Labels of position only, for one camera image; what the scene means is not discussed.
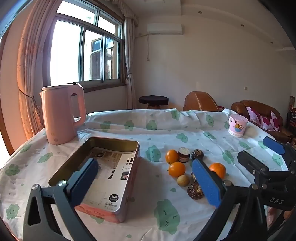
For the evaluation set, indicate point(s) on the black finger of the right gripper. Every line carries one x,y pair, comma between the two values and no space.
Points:
276,146
261,173

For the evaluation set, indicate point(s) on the dark patterned round fruit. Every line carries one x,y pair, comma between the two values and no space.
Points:
194,191

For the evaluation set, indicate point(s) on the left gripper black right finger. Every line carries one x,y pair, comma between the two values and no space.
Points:
250,221

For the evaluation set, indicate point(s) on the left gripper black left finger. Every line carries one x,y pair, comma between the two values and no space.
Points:
40,222

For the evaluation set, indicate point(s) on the pink metal tin box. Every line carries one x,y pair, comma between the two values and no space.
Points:
112,186

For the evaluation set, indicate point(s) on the large wrinkled orange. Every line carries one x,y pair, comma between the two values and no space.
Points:
219,169

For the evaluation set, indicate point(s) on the pink floral cushion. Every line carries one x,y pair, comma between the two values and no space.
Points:
271,123

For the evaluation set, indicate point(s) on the white cloud print tablecloth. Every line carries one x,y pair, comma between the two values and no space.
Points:
159,209

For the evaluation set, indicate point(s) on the pink electric kettle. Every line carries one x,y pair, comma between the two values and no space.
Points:
59,122

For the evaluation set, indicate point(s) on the small yellow-brown round fruit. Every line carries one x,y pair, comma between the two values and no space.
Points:
183,180

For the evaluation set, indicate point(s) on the brown leather armchair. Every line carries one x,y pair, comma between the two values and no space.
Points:
199,100

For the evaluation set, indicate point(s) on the dark brown walnut-like fruit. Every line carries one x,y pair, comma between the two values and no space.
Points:
197,154

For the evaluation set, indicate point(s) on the dark round stool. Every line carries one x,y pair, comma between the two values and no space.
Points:
154,101

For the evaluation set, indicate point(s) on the brown leather sofa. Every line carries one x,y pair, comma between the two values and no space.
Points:
240,108

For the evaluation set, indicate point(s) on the white right curtain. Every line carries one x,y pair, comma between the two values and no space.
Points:
130,24

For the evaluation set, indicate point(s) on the pink left curtain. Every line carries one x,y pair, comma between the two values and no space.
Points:
30,62

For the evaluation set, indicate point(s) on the sliding glass window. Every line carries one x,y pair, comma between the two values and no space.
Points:
85,45

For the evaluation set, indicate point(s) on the brown cylinder cake slice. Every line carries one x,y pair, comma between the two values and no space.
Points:
183,155

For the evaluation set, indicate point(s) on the white wall air conditioner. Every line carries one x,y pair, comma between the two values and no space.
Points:
164,28

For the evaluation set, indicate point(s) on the pink cartoon cup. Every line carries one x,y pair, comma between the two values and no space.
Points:
237,125

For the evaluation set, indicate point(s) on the smooth orange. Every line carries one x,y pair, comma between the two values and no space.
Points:
171,156
176,169

